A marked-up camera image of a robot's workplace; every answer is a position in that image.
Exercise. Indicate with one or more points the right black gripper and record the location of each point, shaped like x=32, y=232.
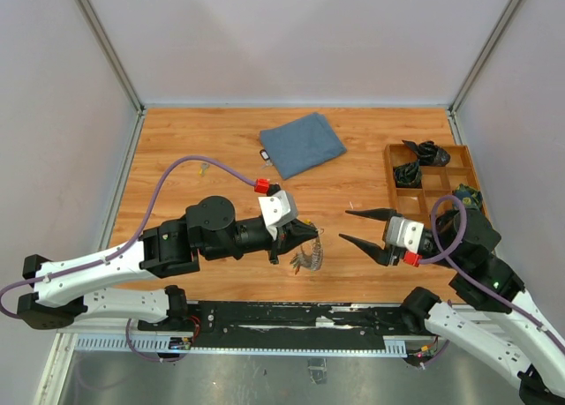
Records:
x=386, y=254

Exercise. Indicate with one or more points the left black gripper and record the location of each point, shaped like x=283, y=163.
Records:
x=290, y=236

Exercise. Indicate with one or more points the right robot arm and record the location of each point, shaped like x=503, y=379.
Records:
x=531, y=359

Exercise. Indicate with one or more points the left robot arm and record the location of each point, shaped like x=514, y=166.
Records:
x=65, y=292

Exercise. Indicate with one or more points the dark rolled tie middle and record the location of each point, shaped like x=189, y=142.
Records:
x=408, y=175

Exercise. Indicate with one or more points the dark rolled tie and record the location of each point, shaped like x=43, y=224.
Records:
x=429, y=154
x=408, y=175

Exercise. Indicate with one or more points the wooden compartment tray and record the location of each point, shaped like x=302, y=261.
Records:
x=417, y=202

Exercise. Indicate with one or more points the black key fob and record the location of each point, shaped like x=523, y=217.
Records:
x=264, y=155

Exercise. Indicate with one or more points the folded blue cloth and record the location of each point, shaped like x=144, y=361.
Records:
x=302, y=144

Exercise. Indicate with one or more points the dark rolled tie top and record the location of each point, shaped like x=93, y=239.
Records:
x=429, y=154

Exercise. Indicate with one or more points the blue floral rolled tie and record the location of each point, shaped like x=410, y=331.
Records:
x=469, y=196

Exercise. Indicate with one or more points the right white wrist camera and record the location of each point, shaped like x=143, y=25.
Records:
x=404, y=233

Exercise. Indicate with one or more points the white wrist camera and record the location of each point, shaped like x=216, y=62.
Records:
x=277, y=210
x=404, y=233

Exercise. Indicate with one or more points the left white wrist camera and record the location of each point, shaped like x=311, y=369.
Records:
x=277, y=210

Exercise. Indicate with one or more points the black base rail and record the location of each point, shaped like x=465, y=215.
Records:
x=291, y=326

